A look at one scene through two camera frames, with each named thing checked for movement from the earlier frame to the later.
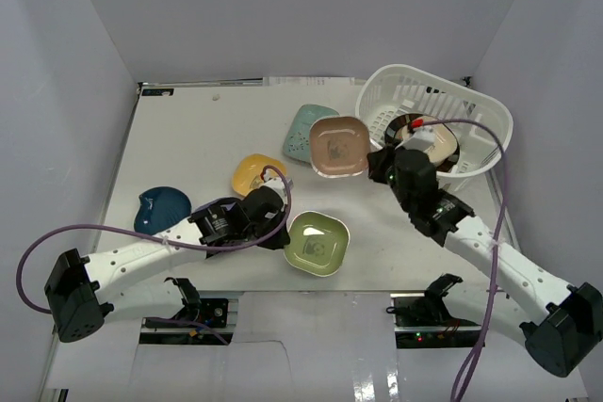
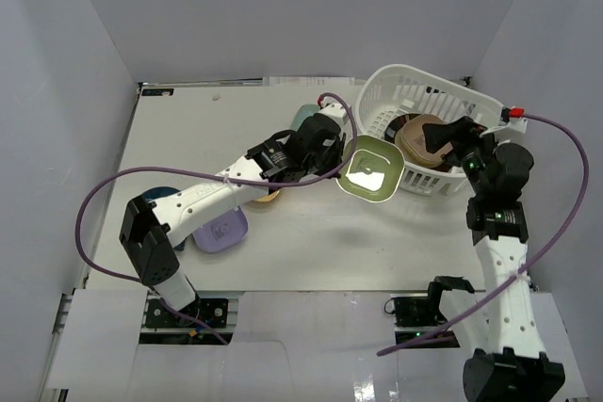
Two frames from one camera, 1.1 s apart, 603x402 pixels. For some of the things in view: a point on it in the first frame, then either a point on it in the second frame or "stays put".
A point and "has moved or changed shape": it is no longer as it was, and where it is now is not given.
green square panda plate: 318,243 → 375,169
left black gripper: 275,231 → 327,147
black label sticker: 157,91 stays put
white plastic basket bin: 483,127 stays put
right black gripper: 379,161 → 439,135
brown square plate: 338,145 has moved or changed shape
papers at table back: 307,81 stays put
